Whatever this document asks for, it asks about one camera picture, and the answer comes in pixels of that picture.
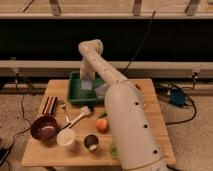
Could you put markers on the wooden table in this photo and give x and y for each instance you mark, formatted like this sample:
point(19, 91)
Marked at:
point(39, 154)

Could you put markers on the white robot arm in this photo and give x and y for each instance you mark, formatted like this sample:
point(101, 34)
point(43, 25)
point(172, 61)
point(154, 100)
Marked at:
point(136, 145)

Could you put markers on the grey folded cloth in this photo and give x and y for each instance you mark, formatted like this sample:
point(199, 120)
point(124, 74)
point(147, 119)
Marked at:
point(101, 90)

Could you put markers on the small dark round cup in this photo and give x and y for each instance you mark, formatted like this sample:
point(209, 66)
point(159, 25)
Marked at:
point(91, 142)

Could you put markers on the orange peach fruit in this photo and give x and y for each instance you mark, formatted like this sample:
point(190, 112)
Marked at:
point(102, 125)

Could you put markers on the white dish brush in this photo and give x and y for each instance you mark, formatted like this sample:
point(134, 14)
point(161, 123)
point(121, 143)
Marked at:
point(85, 111)

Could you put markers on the dark red bowl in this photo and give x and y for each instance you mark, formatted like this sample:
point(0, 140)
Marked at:
point(44, 128)

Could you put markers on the blue grey sponge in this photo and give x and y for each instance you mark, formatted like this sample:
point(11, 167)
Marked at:
point(86, 85)

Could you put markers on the green plastic tray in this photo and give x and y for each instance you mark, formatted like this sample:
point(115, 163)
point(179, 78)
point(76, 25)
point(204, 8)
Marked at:
point(77, 96)

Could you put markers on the striped brown block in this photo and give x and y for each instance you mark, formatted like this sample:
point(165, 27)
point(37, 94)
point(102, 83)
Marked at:
point(49, 105)

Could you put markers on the metal spoon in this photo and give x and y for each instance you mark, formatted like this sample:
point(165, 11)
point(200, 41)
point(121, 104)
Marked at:
point(63, 107)

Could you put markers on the green cup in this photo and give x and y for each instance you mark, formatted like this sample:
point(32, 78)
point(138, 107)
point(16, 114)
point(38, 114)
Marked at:
point(113, 151)

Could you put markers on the white cup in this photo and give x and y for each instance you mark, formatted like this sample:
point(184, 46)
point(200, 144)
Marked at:
point(66, 138)

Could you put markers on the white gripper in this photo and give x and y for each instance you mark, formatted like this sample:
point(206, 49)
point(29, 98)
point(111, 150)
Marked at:
point(86, 69)

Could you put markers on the green pepper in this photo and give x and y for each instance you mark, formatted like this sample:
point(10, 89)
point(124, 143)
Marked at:
point(103, 114)

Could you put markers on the blue power adapter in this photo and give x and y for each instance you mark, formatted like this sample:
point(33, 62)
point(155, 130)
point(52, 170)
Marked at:
point(177, 98)

